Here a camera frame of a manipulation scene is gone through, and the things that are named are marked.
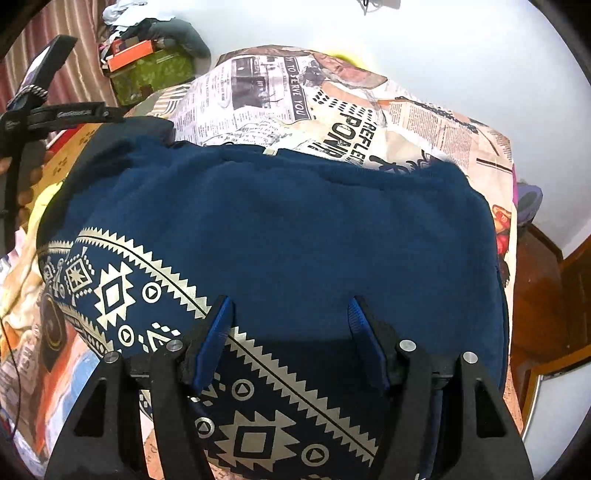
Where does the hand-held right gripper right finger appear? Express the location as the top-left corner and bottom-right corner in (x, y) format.
(348, 295), (533, 480)

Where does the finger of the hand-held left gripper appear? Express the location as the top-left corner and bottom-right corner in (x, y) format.
(28, 102), (125, 130)
(18, 36), (78, 108)

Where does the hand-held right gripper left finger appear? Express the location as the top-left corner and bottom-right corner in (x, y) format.
(44, 294), (235, 480)

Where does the navy patterned fleece garment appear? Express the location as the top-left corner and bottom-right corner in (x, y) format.
(36, 115), (509, 480)

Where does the white clothes pile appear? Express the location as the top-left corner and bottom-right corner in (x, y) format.
(100, 0), (178, 26)

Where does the dark grey clothes pile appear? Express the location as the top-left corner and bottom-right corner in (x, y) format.
(151, 20), (212, 59)

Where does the person's left hand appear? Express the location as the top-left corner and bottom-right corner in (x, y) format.
(0, 150), (45, 209)

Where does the yellow cloth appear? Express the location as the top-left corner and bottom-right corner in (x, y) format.
(18, 182), (63, 224)

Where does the striped maroon curtain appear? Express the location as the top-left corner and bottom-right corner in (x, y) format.
(0, 0), (114, 109)

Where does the orange box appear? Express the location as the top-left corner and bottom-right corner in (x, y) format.
(102, 38), (157, 73)

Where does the green patterned box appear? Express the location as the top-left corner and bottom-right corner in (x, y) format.
(110, 47), (195, 108)

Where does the wooden door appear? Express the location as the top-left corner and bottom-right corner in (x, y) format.
(508, 222), (591, 374)

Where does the newspaper print blanket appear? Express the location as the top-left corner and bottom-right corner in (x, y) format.
(0, 44), (526, 480)

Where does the white cabinet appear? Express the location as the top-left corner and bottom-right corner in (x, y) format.
(522, 357), (591, 480)

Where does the grey purple backpack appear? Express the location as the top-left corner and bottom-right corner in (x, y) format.
(514, 181), (544, 228)

